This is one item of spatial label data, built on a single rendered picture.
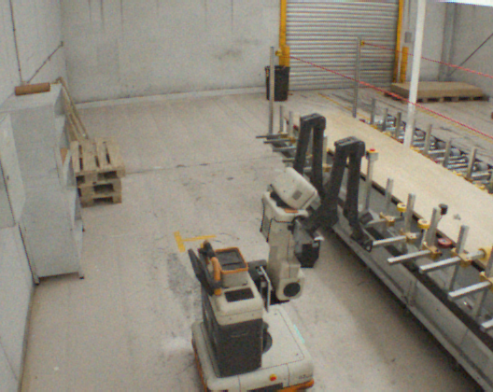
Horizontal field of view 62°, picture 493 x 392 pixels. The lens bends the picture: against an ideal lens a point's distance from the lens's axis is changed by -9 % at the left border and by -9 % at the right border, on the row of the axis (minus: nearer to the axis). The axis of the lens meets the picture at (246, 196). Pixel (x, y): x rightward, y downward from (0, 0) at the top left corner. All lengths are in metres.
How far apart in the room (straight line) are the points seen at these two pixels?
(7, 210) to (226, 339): 1.46
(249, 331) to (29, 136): 2.17
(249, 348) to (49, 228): 2.04
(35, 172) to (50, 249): 0.70
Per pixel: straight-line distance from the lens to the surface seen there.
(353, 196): 2.24
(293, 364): 2.74
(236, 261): 2.45
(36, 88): 3.98
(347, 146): 2.10
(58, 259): 3.97
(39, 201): 3.73
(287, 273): 2.48
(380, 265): 3.85
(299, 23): 10.62
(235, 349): 2.50
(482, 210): 3.42
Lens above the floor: 2.28
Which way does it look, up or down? 26 degrees down
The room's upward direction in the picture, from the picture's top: straight up
